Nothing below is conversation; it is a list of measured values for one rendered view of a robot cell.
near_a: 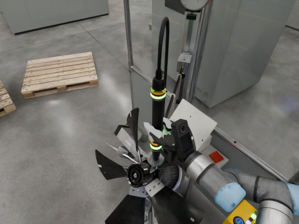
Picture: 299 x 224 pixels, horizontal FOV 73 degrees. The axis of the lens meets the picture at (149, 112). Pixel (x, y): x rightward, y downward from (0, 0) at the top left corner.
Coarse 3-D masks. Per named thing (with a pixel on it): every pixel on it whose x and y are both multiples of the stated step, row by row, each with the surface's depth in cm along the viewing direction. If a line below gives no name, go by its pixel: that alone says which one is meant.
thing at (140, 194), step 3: (144, 186) 108; (135, 189) 108; (138, 189) 108; (141, 189) 108; (144, 189) 109; (129, 192) 107; (132, 192) 108; (135, 192) 108; (138, 192) 108; (141, 192) 109; (144, 192) 109; (132, 195) 108; (135, 195) 108; (138, 195) 108; (141, 195) 109; (144, 195) 109
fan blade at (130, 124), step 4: (136, 108) 109; (132, 112) 114; (136, 112) 108; (128, 116) 121; (132, 116) 114; (136, 116) 108; (128, 120) 123; (132, 120) 114; (136, 120) 108; (128, 124) 125; (132, 124) 114; (136, 124) 107; (132, 128) 115; (136, 128) 107; (132, 132) 119; (136, 132) 107; (136, 136) 108; (136, 140) 108; (136, 144) 108; (136, 148) 108
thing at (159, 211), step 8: (160, 192) 100; (168, 192) 99; (152, 200) 97; (160, 200) 97; (168, 200) 97; (176, 200) 96; (184, 200) 96; (160, 208) 95; (168, 208) 94; (176, 208) 94; (184, 208) 93; (192, 208) 93; (200, 208) 92; (160, 216) 93; (168, 216) 92; (176, 216) 92; (184, 216) 91; (200, 216) 90
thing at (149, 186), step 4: (156, 180) 105; (148, 184) 103; (152, 184) 103; (156, 184) 103; (160, 184) 103; (148, 188) 102; (152, 188) 102; (156, 188) 102; (160, 188) 102; (148, 192) 100; (152, 192) 100; (156, 192) 100
